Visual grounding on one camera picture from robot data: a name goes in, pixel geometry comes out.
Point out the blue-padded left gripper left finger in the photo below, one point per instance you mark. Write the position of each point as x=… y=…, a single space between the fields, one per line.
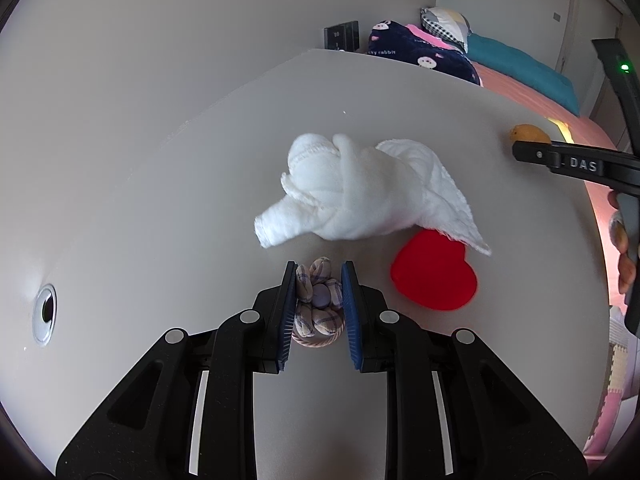
x=284 y=313

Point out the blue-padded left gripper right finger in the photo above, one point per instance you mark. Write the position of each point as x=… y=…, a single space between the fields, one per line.
x=352 y=305

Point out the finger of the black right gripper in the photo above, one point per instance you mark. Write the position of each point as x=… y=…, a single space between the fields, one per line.
x=531 y=152

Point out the purple plaid scrunchie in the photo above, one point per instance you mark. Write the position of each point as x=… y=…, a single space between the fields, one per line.
x=319 y=317

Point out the person's right hand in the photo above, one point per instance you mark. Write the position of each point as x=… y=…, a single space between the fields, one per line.
x=619 y=238

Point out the brown bear toy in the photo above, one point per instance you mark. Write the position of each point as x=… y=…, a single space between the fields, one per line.
x=529 y=133

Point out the yellow duck plush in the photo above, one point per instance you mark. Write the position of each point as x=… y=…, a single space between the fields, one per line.
x=564 y=129

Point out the pink bed sheet mattress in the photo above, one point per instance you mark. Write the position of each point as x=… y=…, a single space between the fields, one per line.
x=584 y=131

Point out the red heart cushion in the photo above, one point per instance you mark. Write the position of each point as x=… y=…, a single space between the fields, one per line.
x=431 y=271

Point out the teal pillow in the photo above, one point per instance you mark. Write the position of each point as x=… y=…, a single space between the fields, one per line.
x=522 y=67

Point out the white towel bundle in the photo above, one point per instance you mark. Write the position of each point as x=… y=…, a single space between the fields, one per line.
x=338 y=189

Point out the patterned grey yellow pillow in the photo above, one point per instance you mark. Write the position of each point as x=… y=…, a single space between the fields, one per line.
x=450 y=26

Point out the pink white folded clothes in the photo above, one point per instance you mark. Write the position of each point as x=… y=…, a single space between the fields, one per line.
x=435 y=41

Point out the navy cartoon blanket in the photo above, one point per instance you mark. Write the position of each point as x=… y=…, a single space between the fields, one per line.
x=392 y=40

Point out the colourful foam floor mat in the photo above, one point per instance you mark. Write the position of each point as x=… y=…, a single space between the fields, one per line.
x=621 y=383

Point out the white door with handle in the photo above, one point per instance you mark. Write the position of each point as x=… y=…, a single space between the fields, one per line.
x=586 y=20

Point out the black wall socket panel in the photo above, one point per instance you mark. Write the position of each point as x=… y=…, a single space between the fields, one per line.
x=342 y=37

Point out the silver desk cable grommet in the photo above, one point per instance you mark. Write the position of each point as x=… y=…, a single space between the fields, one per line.
x=44 y=314

